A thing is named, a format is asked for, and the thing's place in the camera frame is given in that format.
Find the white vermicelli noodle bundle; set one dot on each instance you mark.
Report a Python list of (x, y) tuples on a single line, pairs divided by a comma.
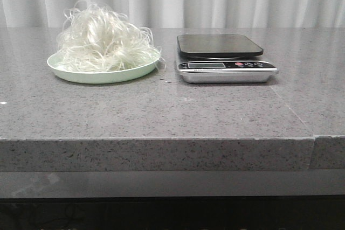
[(98, 39)]

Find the pale green round plate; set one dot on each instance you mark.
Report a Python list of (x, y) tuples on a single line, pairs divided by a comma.
[(98, 77)]

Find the black silver kitchen scale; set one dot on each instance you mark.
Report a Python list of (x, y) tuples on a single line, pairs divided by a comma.
[(221, 58)]

